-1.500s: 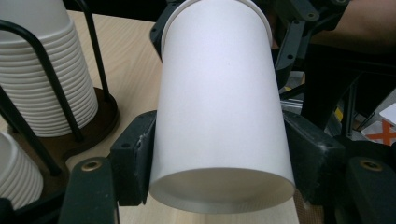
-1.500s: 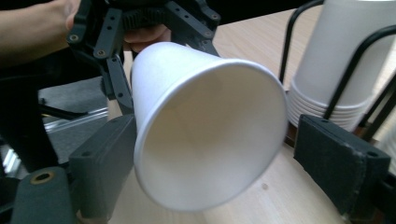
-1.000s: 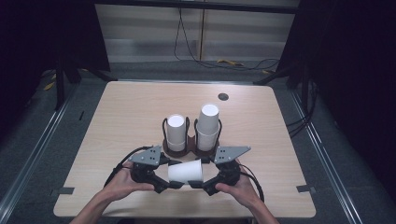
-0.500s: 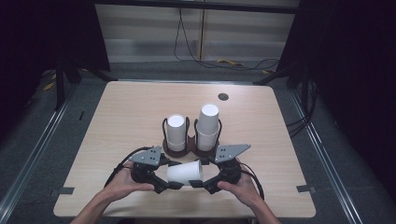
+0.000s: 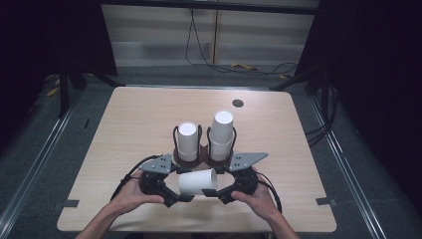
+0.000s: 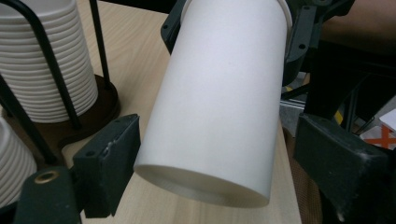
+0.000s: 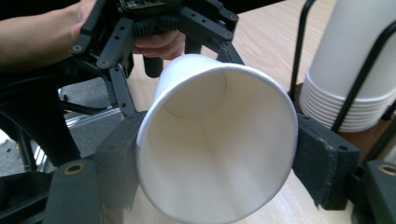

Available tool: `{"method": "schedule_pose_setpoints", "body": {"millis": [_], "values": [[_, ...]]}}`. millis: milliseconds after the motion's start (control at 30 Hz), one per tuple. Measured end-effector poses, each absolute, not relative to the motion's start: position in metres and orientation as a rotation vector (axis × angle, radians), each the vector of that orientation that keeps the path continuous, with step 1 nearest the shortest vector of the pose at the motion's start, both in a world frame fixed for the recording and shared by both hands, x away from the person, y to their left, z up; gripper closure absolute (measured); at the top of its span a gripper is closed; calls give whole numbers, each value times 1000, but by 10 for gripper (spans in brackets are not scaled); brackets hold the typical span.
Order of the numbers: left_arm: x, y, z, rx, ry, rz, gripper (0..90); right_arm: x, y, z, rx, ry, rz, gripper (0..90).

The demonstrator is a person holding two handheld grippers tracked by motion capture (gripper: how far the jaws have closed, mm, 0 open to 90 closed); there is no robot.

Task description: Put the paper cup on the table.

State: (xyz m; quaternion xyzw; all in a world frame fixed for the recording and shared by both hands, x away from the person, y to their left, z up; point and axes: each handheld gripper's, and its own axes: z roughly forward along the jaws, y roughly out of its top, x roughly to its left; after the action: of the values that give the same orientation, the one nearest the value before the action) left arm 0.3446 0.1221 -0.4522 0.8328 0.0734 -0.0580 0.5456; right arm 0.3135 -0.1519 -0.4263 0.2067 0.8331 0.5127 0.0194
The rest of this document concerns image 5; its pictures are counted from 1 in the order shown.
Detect grey tape strip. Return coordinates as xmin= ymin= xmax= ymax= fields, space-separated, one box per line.
xmin=54 ymin=198 xmax=81 ymax=210
xmin=315 ymin=196 xmax=337 ymax=207

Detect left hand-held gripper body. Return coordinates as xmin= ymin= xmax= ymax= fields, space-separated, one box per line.
xmin=138 ymin=153 xmax=173 ymax=197

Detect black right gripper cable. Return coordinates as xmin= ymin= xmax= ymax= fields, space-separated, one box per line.
xmin=254 ymin=170 xmax=284 ymax=214

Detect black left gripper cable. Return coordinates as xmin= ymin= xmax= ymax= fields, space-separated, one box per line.
xmin=109 ymin=153 xmax=163 ymax=202

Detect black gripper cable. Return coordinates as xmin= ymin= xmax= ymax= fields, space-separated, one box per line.
xmin=109 ymin=153 xmax=163 ymax=202
xmin=254 ymin=170 xmax=284 ymax=214

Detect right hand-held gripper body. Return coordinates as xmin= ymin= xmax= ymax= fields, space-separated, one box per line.
xmin=228 ymin=151 xmax=269 ymax=197

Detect person's left hand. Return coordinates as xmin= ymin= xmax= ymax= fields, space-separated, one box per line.
xmin=110 ymin=178 xmax=166 ymax=217

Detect black floor cable bundle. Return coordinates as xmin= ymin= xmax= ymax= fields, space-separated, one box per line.
xmin=305 ymin=83 xmax=340 ymax=147

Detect metal floor rail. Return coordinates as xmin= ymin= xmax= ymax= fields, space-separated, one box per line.
xmin=309 ymin=96 xmax=388 ymax=239
xmin=0 ymin=105 xmax=77 ymax=231

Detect person's right hand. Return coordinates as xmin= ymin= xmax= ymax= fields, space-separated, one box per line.
xmin=231 ymin=180 xmax=283 ymax=222

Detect dark brown double cup holder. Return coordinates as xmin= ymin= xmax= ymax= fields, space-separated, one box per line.
xmin=172 ymin=123 xmax=238 ymax=169

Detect white paper cup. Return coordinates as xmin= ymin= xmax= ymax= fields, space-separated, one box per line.
xmin=208 ymin=134 xmax=234 ymax=162
xmin=178 ymin=168 xmax=219 ymax=196
xmin=178 ymin=149 xmax=199 ymax=163
xmin=177 ymin=121 xmax=199 ymax=153
xmin=209 ymin=111 xmax=235 ymax=144

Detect black stand legs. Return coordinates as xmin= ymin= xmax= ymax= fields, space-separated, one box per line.
xmin=269 ymin=65 xmax=330 ymax=108
xmin=57 ymin=61 xmax=126 ymax=120

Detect black curtain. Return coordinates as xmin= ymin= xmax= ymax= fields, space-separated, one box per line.
xmin=0 ymin=0 xmax=117 ymax=147
xmin=294 ymin=0 xmax=422 ymax=208

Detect black hanging cable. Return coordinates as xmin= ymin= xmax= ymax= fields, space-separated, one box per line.
xmin=184 ymin=8 xmax=300 ymax=76

